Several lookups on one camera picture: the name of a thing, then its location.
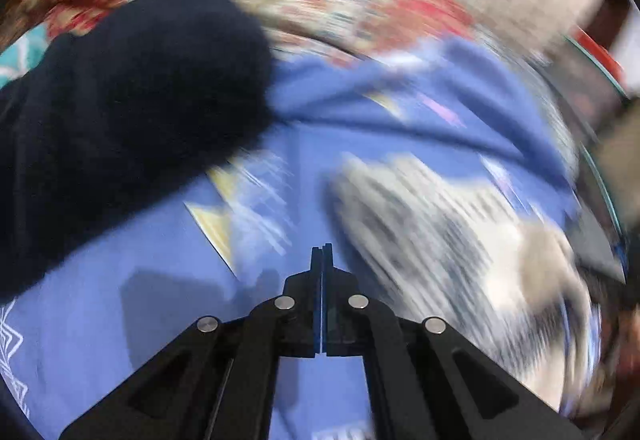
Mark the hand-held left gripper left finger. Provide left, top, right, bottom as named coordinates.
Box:
left=59, top=247, right=321, bottom=440

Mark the blue printed bed cover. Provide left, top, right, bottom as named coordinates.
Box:
left=0, top=38, right=586, bottom=440

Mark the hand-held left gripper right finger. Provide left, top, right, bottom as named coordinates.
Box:
left=320, top=244, right=586, bottom=440

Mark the navy fleece garment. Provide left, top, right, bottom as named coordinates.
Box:
left=0, top=0, right=277, bottom=306

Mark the teal wavy patterned blanket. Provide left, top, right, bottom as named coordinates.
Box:
left=0, top=26, right=51, bottom=90

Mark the white dotted fleece garment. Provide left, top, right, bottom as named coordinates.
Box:
left=327, top=153, right=603, bottom=416

